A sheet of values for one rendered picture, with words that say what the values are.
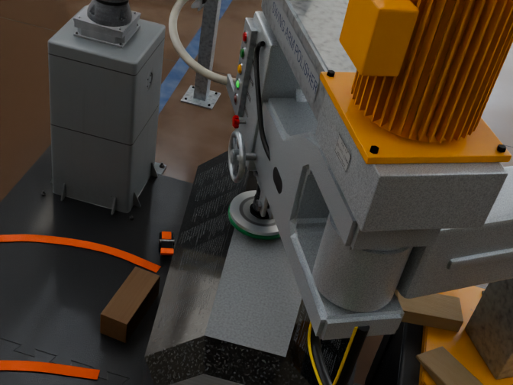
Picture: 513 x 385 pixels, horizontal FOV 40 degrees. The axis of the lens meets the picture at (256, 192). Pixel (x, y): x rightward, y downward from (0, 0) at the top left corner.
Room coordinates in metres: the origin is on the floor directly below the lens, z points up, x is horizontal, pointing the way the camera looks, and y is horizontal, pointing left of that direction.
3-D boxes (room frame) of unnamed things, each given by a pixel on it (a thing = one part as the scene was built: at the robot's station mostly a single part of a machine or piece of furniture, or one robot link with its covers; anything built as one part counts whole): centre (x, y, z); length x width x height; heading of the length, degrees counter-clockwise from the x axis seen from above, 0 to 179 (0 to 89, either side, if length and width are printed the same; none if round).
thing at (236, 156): (1.63, 0.04, 1.18); 0.15 x 0.10 x 0.15; 20
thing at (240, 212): (1.79, -0.03, 0.86); 0.21 x 0.21 x 0.01
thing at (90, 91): (2.79, 0.77, 0.43); 0.50 x 0.50 x 0.85; 84
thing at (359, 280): (1.17, -0.26, 1.32); 0.19 x 0.19 x 0.20
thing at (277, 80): (1.71, -0.06, 1.30); 0.36 x 0.22 x 0.45; 20
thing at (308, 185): (1.42, -0.15, 1.28); 0.74 x 0.23 x 0.49; 20
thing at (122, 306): (1.96, 0.42, 0.07); 0.30 x 0.12 x 0.12; 167
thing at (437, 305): (1.55, -0.59, 0.81); 0.20 x 0.10 x 0.05; 91
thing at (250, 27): (1.82, 0.10, 1.35); 0.08 x 0.03 x 0.28; 20
